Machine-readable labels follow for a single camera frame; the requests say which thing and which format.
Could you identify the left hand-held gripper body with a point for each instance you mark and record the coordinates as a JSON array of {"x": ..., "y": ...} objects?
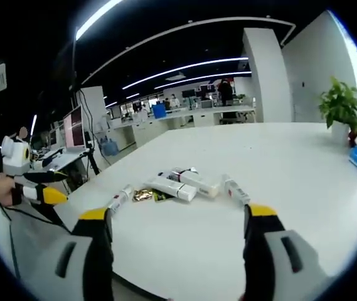
[{"x": 15, "y": 156}]

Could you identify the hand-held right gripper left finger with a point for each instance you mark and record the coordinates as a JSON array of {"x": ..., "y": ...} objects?
[{"x": 85, "y": 251}]

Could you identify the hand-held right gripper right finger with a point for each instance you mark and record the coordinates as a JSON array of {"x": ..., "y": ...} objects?
[{"x": 269, "y": 251}]

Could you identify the white skincare tube red label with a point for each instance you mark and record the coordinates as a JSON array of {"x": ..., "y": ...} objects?
[{"x": 120, "y": 200}]

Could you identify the gold skincare sachet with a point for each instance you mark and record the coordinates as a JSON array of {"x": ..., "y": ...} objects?
[{"x": 143, "y": 194}]

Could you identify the green black skincare sachet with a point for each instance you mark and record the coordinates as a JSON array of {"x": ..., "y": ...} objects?
[{"x": 161, "y": 196}]

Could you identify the white skincare tube cream cap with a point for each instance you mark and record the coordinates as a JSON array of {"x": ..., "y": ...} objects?
[{"x": 200, "y": 185}]

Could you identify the blue storage bin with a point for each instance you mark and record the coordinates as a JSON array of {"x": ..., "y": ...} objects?
[{"x": 159, "y": 111}]

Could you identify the person's left hand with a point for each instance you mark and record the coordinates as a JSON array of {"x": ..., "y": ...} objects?
[{"x": 4, "y": 192}]

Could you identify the white side desk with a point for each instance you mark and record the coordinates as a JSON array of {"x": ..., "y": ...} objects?
[{"x": 62, "y": 158}]

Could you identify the black tripod stand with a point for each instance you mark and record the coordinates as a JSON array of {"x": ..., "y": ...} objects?
[{"x": 91, "y": 153}]

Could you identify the computer monitor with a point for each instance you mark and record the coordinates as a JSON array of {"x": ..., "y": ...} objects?
[{"x": 74, "y": 130}]

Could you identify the blue water jug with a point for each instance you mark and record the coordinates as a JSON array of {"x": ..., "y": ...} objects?
[{"x": 109, "y": 147}]

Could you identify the green potted plant white pot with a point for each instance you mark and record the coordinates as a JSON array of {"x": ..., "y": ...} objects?
[{"x": 339, "y": 106}]

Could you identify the long ceiling light strip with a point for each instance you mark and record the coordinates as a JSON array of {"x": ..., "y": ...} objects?
[{"x": 178, "y": 69}]

